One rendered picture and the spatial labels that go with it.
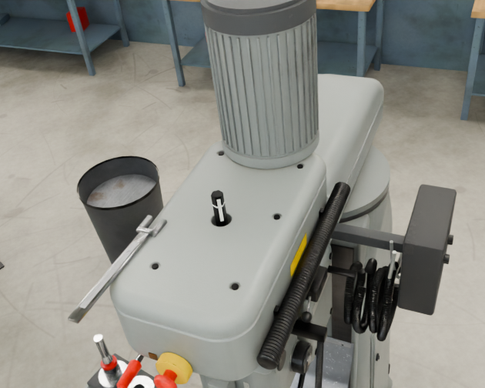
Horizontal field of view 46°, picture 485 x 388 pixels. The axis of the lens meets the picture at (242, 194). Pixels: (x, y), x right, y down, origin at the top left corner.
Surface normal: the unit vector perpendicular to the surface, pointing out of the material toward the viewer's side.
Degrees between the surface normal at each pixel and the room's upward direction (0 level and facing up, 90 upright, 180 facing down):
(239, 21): 90
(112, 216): 93
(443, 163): 0
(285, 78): 90
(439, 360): 0
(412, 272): 90
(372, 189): 0
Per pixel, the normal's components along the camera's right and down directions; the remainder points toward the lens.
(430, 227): -0.11, -0.77
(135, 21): -0.39, 0.62
